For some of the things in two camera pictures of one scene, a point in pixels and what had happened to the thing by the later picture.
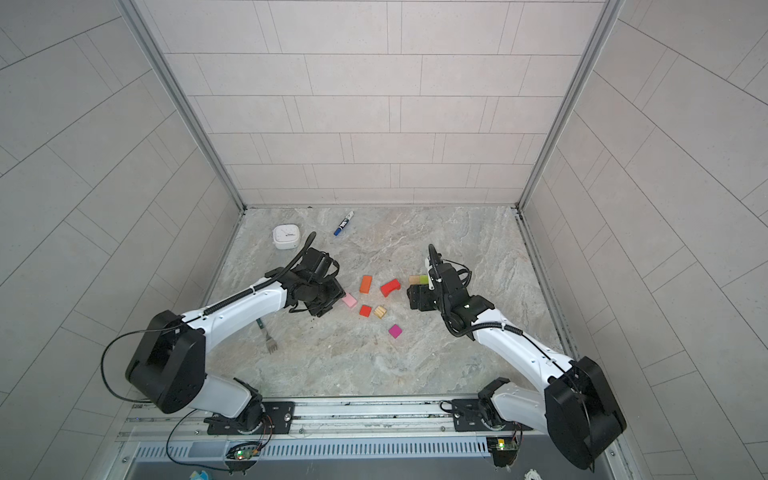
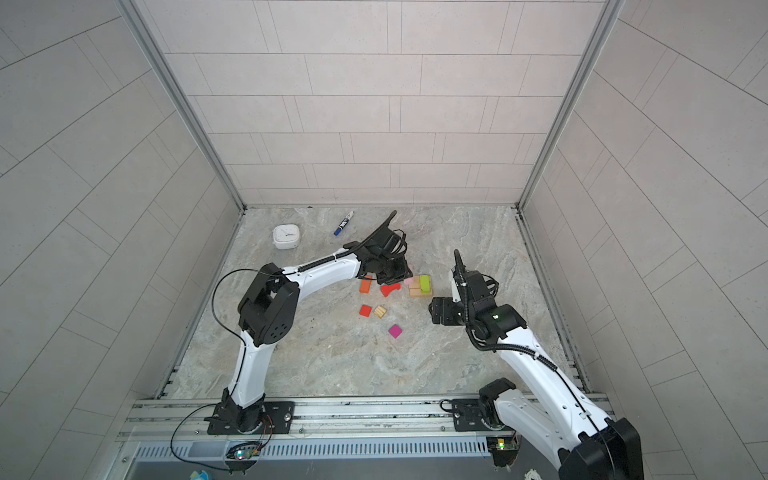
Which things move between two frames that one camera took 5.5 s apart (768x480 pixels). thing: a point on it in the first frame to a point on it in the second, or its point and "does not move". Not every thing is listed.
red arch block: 390,286 does not move
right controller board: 503,448 does not move
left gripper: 336,293 to 403,271
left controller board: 244,451 does not move
